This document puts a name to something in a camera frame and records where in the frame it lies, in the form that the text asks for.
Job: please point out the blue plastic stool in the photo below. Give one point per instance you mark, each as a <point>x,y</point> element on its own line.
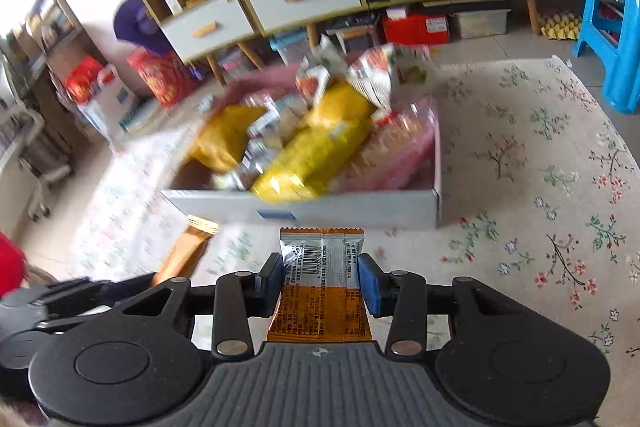
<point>610,32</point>

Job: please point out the white nut packet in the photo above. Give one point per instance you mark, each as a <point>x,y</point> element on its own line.
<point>320,67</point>
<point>380,72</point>

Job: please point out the purple hat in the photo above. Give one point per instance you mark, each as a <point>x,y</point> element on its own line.
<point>140,27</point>

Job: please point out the gold bar packet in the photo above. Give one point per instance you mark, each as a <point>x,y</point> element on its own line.
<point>182,252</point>

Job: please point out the orange and white bar packet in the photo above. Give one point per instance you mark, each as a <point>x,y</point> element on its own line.
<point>320,277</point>

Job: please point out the pink cake packet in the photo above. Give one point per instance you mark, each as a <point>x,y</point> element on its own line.
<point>395,142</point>

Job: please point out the white shopping bag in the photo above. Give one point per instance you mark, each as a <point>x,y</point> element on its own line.
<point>110,102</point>

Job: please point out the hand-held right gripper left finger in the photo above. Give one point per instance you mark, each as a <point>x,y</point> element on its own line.
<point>270,287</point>

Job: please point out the red flat box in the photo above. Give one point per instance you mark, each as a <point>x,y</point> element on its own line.
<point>415,29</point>

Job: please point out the yellow puffy snack packet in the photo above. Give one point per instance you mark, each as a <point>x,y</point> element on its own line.
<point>225,137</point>
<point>345,99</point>

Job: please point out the small clear storage bin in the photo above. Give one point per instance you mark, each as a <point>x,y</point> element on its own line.
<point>237,62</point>

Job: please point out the red container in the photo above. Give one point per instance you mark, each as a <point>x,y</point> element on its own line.
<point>10,264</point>

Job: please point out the white office chair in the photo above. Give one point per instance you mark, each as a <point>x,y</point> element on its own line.
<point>25,157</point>

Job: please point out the floral tablecloth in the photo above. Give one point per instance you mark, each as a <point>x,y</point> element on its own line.
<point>500,232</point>

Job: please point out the black device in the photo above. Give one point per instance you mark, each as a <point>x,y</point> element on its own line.
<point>355,27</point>

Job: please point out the yellow printed packet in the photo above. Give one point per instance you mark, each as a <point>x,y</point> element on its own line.
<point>310,162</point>

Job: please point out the blue storage bin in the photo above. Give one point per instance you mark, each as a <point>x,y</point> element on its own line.
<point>290,44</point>

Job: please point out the red gift bag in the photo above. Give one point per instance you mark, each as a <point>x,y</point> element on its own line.
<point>82,79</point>
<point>160,77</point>

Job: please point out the silver box with pink lining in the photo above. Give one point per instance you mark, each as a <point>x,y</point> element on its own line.
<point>350,207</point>

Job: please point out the silver snack packet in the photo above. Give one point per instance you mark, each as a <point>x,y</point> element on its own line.
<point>260,132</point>

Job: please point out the yellow egg carton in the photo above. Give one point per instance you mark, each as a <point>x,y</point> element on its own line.
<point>560,27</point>

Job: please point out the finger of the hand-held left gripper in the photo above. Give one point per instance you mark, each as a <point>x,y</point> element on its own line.
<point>132,289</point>

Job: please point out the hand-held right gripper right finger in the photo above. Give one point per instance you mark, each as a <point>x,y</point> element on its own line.
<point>372,287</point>

